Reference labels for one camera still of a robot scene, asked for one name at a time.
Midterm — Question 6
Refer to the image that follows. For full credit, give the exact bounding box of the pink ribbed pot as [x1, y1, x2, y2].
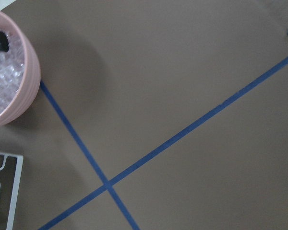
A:
[0, 12, 41, 126]

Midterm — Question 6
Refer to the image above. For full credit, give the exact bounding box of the white wire rack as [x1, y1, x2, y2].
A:
[0, 152, 24, 230]

